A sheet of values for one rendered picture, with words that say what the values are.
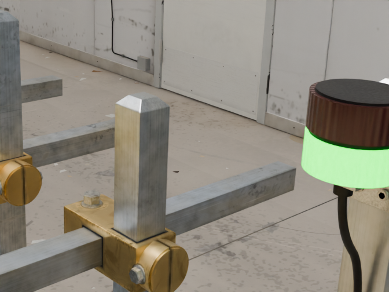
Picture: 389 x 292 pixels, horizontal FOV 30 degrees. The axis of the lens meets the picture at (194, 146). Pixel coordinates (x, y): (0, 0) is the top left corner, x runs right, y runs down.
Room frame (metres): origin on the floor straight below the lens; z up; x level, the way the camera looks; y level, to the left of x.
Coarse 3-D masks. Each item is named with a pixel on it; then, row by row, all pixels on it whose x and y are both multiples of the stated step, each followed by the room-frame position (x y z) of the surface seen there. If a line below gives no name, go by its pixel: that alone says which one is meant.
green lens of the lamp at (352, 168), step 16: (304, 144) 0.40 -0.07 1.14; (320, 144) 0.39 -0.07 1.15; (304, 160) 0.40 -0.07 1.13; (320, 160) 0.39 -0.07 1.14; (336, 160) 0.38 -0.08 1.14; (352, 160) 0.38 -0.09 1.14; (368, 160) 0.38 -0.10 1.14; (384, 160) 0.38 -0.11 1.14; (320, 176) 0.39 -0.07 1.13; (336, 176) 0.38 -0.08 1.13; (352, 176) 0.38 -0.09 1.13; (368, 176) 0.38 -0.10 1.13; (384, 176) 0.38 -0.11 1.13
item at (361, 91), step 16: (336, 80) 0.43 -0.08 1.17; (352, 80) 0.43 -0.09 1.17; (368, 80) 0.43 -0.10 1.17; (336, 96) 0.39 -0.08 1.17; (352, 96) 0.39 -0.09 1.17; (368, 96) 0.39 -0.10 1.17; (384, 96) 0.40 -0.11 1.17; (336, 144) 0.38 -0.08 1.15; (336, 192) 0.40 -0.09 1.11; (352, 192) 0.40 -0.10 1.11; (368, 192) 0.43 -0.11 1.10; (384, 192) 0.42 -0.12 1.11; (384, 208) 0.42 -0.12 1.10; (352, 256) 0.41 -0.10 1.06
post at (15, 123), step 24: (0, 24) 0.78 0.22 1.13; (0, 48) 0.78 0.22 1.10; (0, 72) 0.78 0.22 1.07; (0, 96) 0.78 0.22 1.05; (0, 120) 0.77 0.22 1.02; (0, 144) 0.77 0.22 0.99; (0, 216) 0.77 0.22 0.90; (24, 216) 0.79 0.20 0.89; (0, 240) 0.77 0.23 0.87; (24, 240) 0.79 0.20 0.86
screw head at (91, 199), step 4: (88, 192) 0.67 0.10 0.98; (92, 192) 0.67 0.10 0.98; (96, 192) 0.67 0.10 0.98; (84, 196) 0.67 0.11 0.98; (88, 196) 0.66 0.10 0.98; (92, 196) 0.66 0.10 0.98; (96, 196) 0.66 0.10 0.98; (84, 200) 0.67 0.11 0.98; (88, 200) 0.66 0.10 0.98; (92, 200) 0.66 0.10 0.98; (96, 200) 0.66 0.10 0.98; (100, 200) 0.68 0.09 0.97; (84, 204) 0.67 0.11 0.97; (88, 204) 0.66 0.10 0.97; (92, 204) 0.66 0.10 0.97; (96, 204) 0.67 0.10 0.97; (100, 204) 0.67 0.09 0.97; (92, 208) 0.66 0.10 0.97
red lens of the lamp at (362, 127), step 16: (320, 96) 0.39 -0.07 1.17; (320, 112) 0.39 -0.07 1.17; (336, 112) 0.38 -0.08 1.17; (352, 112) 0.38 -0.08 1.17; (368, 112) 0.38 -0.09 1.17; (384, 112) 0.38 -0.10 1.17; (320, 128) 0.39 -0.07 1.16; (336, 128) 0.38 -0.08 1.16; (352, 128) 0.38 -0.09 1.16; (368, 128) 0.38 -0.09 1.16; (384, 128) 0.38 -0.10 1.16; (352, 144) 0.38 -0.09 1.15; (368, 144) 0.38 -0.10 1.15; (384, 144) 0.38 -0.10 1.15
